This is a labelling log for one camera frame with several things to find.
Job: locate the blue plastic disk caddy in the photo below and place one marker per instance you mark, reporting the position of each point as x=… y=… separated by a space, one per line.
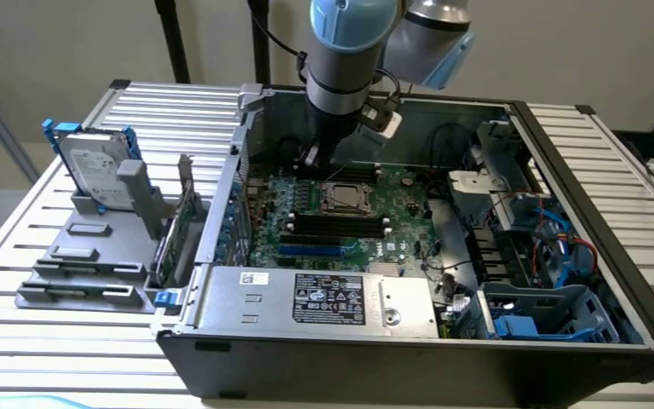
x=66 y=128

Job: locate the silver blue Universal Robots arm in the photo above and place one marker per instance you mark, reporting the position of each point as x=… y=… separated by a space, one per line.
x=343 y=51

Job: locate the metal CPU socket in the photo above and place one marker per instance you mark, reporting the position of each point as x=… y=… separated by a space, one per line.
x=346 y=198

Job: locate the black expansion slot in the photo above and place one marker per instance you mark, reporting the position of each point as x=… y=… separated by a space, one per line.
x=310 y=240

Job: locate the blue case latch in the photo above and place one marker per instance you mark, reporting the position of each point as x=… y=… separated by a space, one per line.
x=169 y=298

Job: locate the black open PC case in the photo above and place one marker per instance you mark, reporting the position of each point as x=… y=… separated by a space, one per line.
x=362 y=366

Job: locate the coin cell battery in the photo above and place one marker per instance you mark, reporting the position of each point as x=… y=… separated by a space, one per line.
x=408 y=181

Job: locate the grey metal disk bay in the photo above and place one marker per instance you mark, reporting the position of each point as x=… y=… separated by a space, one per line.
x=492 y=179

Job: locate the green graphics card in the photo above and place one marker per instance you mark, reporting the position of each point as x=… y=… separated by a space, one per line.
x=175 y=238

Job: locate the blue expansion slot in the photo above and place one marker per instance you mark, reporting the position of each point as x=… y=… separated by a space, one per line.
x=310 y=250

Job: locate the grey front drive cage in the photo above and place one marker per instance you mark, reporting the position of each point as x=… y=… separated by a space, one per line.
x=543 y=311

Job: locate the grey plastic parts rack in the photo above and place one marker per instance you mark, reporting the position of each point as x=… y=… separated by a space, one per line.
x=95 y=251

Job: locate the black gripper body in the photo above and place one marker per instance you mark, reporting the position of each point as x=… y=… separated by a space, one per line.
x=327 y=128

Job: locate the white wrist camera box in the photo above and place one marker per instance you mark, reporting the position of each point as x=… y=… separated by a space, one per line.
x=383 y=123

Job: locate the black RAM slot bank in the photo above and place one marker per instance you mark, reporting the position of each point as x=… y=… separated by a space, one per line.
x=342 y=226
x=356 y=170

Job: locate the thin metal locking lever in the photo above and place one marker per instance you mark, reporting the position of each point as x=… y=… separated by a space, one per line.
x=340 y=172

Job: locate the green Dell motherboard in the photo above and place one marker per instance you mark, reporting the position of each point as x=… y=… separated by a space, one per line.
x=402 y=204

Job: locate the black stand post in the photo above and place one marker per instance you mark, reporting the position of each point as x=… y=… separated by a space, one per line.
x=173 y=38
x=262 y=42

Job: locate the silver chipset heat sink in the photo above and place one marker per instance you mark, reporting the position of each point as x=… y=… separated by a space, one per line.
x=387 y=269

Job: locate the silver power supply unit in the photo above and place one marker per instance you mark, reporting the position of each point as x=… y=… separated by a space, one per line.
x=316 y=302

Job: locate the silver hard disk drive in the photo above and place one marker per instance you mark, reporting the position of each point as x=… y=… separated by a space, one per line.
x=95 y=166

